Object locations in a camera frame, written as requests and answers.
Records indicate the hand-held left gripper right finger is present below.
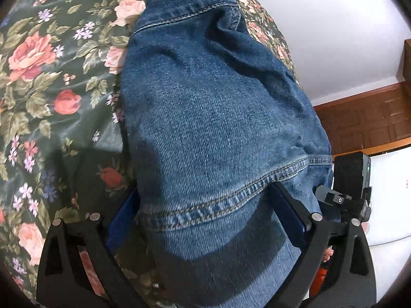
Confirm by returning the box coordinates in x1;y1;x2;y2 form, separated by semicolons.
272;182;377;308

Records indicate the dark floral blanket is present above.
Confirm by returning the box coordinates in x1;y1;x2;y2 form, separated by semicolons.
0;0;301;308

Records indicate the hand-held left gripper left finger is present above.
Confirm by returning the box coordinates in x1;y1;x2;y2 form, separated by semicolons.
36;186;146;308

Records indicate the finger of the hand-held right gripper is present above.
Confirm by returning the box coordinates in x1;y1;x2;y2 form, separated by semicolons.
315;185;352;206

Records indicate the white cabinet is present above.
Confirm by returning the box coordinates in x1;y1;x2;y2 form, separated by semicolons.
366;152;411;299

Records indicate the orange cloth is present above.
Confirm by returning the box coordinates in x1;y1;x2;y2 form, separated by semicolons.
316;265;328;296

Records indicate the wooden door frame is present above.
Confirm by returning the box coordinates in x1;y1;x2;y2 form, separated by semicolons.
396;38;411;82

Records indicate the blue denim jacket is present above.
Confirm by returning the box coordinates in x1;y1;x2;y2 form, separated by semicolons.
117;0;334;308

